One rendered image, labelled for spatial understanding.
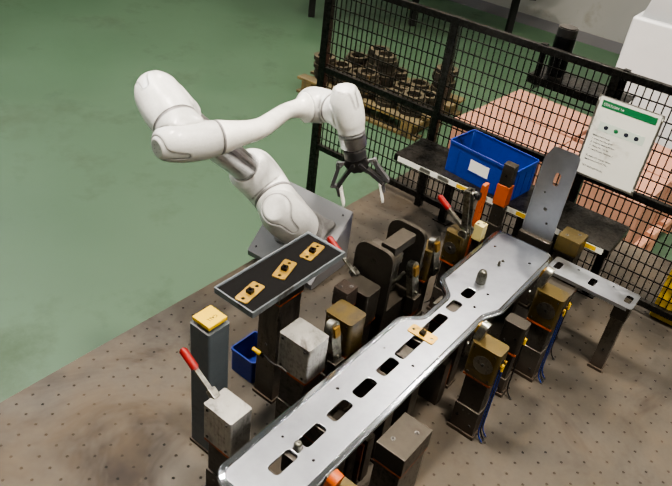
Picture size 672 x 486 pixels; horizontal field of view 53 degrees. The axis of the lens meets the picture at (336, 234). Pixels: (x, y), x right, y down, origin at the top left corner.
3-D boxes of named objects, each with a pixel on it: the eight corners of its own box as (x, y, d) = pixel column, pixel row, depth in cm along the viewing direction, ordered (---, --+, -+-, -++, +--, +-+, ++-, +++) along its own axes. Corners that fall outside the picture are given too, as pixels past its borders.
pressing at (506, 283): (282, 540, 136) (282, 536, 135) (206, 474, 146) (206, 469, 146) (556, 258, 230) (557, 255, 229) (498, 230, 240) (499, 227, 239)
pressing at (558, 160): (550, 242, 235) (581, 157, 216) (520, 228, 241) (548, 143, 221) (551, 242, 236) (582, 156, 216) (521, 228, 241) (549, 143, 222)
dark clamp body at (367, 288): (350, 392, 209) (367, 298, 187) (321, 372, 214) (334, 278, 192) (364, 380, 214) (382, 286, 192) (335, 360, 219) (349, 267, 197)
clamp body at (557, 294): (539, 389, 219) (572, 308, 199) (506, 370, 224) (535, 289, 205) (547, 378, 223) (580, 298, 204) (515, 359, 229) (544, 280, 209)
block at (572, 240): (549, 324, 246) (580, 244, 225) (529, 313, 249) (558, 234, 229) (557, 314, 251) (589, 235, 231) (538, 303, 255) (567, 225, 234)
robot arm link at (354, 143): (339, 126, 224) (341, 143, 227) (336, 138, 216) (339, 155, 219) (366, 123, 222) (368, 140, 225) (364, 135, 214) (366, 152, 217)
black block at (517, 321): (508, 404, 212) (534, 336, 195) (480, 387, 217) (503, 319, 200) (515, 395, 216) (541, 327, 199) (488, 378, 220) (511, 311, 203)
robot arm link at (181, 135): (229, 133, 182) (206, 101, 188) (166, 144, 172) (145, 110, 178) (220, 167, 192) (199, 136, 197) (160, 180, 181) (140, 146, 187)
